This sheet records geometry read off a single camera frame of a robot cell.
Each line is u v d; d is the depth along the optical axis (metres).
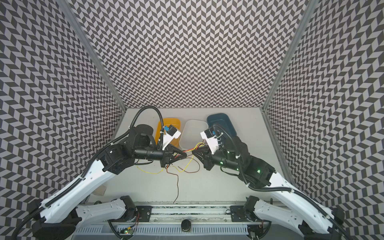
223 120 1.12
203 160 0.51
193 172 0.83
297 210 0.41
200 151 0.57
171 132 0.53
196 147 0.58
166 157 0.51
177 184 0.69
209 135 0.51
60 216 0.38
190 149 0.58
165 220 0.72
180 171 0.89
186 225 0.63
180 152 0.58
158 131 0.52
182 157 0.58
